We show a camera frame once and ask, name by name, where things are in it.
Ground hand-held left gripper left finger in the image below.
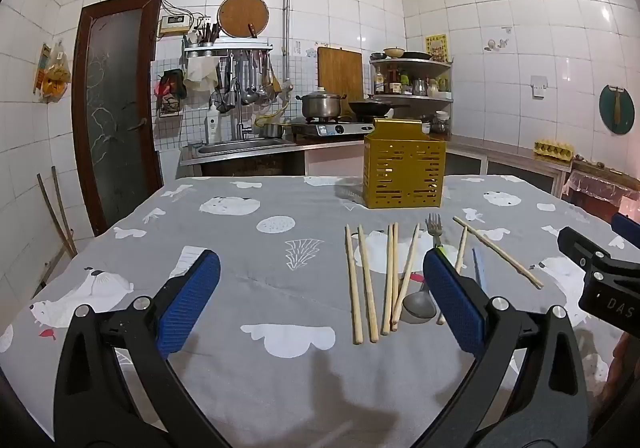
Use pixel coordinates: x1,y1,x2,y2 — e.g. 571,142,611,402
52,249,231,448

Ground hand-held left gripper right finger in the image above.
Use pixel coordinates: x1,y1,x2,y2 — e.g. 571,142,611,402
415,248,591,448

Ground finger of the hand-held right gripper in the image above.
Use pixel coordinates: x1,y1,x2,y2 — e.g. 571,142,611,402
610,212,640,248
557,226,640,280

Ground pale blue knife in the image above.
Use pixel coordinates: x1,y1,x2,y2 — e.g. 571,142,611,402
471,247,485,288

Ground row of wooden chopsticks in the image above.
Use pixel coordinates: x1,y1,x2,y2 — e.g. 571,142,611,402
344,215,544,345

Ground yellow perforated utensil holder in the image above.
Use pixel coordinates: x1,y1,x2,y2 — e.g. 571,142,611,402
362,117,447,210

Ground row of hanging kitchen utensils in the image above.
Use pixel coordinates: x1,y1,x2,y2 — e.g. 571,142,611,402
215,53,283,112

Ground steel spoon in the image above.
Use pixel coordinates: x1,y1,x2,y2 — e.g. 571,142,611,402
401,278,440,325

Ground white lace cloth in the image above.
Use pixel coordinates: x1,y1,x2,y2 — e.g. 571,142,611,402
564,171,626,204

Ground steel fork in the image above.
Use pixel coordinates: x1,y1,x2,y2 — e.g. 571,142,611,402
425,213,446,251

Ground kitchen counter cabinet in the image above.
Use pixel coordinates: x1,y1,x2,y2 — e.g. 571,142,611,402
180,133,573,199

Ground yellow egg carton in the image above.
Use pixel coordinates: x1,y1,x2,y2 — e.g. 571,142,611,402
533,139,573,161

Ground green round board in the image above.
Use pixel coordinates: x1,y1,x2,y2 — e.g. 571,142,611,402
600,84,636,134

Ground wooden stick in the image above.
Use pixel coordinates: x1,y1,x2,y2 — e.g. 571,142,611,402
51,166,72,239
36,173,78,259

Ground steel sink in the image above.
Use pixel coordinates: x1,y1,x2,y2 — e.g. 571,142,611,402
192,138,296,158

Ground white soap bottle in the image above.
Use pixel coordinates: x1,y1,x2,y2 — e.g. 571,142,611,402
206,101,223,144

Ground steel faucet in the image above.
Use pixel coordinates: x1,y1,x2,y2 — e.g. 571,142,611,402
235,98,253,141

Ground brown framed glass door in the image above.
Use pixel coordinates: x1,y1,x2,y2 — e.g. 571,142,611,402
71,0,164,237

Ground steel corner shelf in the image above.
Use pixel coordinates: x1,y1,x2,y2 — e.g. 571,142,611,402
369,56,455,104

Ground black wok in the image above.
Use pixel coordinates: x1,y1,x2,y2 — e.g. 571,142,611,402
347,98,411,118

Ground steel gas stove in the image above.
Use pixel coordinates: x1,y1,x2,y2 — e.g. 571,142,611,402
291,119,376,139

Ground red hanging bag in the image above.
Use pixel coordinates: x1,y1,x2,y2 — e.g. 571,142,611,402
156,69,187,116

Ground white hanging cloth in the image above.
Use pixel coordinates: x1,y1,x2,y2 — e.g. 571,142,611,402
183,57,219,93

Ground row of condiment bottles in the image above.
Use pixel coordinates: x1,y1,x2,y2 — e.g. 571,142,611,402
374,64,451,96

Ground steel cooking pot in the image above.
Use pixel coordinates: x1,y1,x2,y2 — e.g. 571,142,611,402
296,87,347,120

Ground rectangular wooden cutting board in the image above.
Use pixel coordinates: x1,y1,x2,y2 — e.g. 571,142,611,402
317,46,364,104

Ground knives in rack cups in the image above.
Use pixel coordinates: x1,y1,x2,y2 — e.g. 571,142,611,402
197,21,221,46

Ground round wooden board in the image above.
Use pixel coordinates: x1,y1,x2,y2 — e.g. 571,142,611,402
217,0,271,39

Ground wall sticker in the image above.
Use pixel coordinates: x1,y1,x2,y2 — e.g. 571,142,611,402
482,26,513,52

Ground yellow wall poster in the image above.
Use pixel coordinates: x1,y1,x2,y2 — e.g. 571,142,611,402
425,33,447,63

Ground steel wall rack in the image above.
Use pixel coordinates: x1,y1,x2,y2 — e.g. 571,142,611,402
183,39,275,59

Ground plastic bags on wall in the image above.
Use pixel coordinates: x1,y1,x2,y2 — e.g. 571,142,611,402
34,41,72,103

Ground yellow wall meter box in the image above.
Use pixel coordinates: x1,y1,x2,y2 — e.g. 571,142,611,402
159,14,193,35

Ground grey wall pipe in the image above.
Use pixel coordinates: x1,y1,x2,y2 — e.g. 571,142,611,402
60,0,293,89

